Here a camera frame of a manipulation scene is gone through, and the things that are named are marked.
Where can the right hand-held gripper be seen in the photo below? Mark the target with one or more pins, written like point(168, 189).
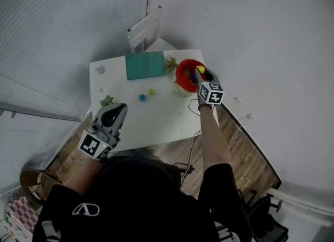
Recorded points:
point(212, 93)

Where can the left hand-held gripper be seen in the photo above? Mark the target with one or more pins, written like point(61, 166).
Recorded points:
point(90, 144)

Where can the yellow block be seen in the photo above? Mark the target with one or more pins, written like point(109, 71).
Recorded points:
point(200, 69)

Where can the yellow and blue toy pieces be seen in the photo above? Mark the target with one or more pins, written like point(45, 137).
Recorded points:
point(189, 75)

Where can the blue block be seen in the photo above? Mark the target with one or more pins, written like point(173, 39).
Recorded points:
point(142, 97)

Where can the green block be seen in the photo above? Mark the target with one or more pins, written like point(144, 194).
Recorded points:
point(151, 91)

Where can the person's right forearm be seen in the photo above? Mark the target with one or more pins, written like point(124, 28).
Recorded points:
point(214, 136)

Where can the person's left forearm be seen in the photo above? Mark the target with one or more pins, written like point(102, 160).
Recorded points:
point(81, 175)

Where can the green potted plant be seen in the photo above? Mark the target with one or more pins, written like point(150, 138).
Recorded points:
point(106, 101)

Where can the red bowl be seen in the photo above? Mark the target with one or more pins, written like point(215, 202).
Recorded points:
point(181, 79)

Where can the dark wristband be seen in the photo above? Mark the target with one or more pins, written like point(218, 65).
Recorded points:
point(204, 107)

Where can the variegated potted plant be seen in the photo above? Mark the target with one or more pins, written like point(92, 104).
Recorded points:
point(171, 65)

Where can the person's right shoe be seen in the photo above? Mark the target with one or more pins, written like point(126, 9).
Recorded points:
point(147, 152)

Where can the grey table grommet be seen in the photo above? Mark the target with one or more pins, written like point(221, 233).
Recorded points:
point(99, 70)

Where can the teal book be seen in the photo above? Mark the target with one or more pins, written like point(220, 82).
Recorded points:
point(144, 65)

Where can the white chair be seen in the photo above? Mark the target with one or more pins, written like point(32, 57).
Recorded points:
point(146, 27)

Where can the person's black shirt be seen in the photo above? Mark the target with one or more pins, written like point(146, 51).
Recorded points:
point(146, 204)

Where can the round wicker stool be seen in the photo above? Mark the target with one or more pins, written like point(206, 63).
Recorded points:
point(28, 183)

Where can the red white checkered cloth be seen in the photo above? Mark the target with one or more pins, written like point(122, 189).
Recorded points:
point(22, 217)

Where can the black office chair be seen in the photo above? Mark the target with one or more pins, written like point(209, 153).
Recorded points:
point(263, 220)

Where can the white wall plate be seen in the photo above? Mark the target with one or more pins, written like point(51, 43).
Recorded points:
point(238, 100)

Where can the white wall socket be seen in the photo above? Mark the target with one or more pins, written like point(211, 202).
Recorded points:
point(250, 116)

